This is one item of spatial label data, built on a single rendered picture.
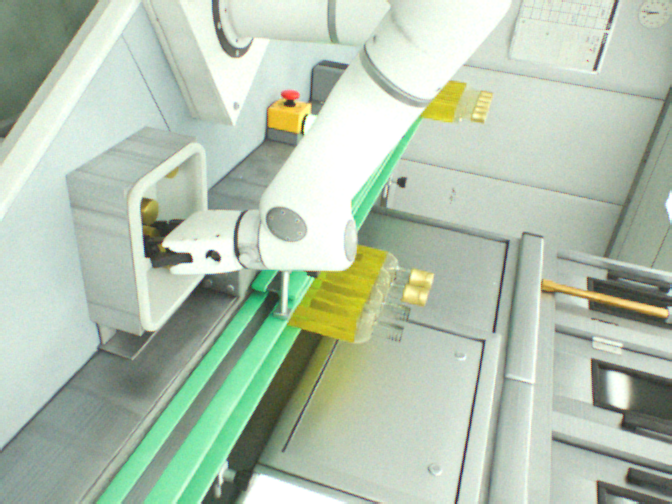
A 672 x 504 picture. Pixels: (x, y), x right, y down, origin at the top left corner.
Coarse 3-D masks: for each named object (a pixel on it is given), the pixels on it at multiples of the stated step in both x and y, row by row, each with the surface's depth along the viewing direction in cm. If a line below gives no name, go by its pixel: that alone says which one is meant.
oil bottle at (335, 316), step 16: (304, 304) 105; (320, 304) 106; (336, 304) 106; (352, 304) 106; (304, 320) 107; (320, 320) 105; (336, 320) 104; (352, 320) 103; (368, 320) 104; (336, 336) 106; (352, 336) 105; (368, 336) 105
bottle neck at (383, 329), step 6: (378, 324) 105; (384, 324) 105; (390, 324) 105; (396, 324) 105; (378, 330) 105; (384, 330) 104; (390, 330) 104; (396, 330) 104; (402, 330) 104; (378, 336) 106; (384, 336) 105; (390, 336) 104; (396, 336) 104; (402, 336) 106
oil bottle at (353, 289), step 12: (324, 276) 113; (336, 276) 113; (312, 288) 110; (324, 288) 110; (336, 288) 110; (348, 288) 110; (360, 288) 110; (372, 288) 111; (360, 300) 108; (372, 300) 108; (384, 300) 110
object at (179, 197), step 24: (192, 144) 82; (168, 168) 76; (192, 168) 85; (144, 192) 86; (168, 192) 88; (192, 192) 88; (168, 216) 91; (144, 264) 76; (144, 288) 78; (168, 288) 89; (192, 288) 91; (144, 312) 79; (168, 312) 86
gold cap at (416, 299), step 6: (408, 288) 113; (414, 288) 114; (420, 288) 114; (402, 294) 113; (408, 294) 113; (414, 294) 113; (420, 294) 113; (426, 294) 113; (402, 300) 114; (408, 300) 113; (414, 300) 113; (420, 300) 113; (426, 300) 115
